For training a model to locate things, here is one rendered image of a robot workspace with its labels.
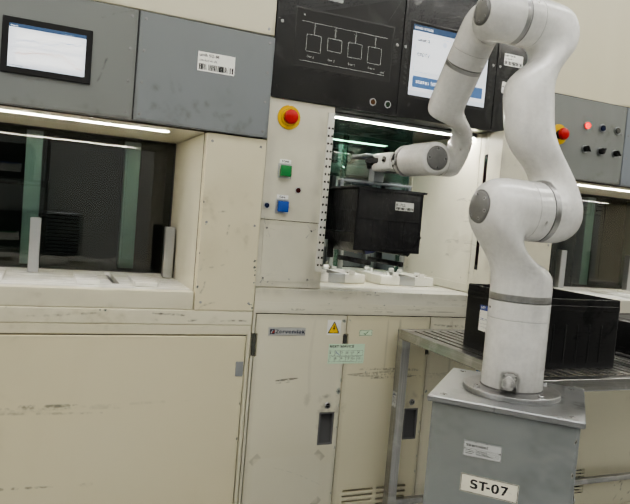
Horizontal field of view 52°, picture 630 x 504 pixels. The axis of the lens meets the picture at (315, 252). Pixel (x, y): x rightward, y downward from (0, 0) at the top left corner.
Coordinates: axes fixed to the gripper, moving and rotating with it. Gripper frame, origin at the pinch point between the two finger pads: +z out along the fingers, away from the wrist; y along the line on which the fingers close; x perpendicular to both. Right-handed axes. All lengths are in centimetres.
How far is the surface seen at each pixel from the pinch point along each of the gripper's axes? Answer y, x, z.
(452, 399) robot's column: -17, -49, -71
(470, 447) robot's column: -14, -58, -73
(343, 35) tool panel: -13.7, 35.3, 1.6
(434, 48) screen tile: 16.9, 37.1, 1.5
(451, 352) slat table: 12, -50, -28
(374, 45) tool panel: -3.6, 34.3, 1.5
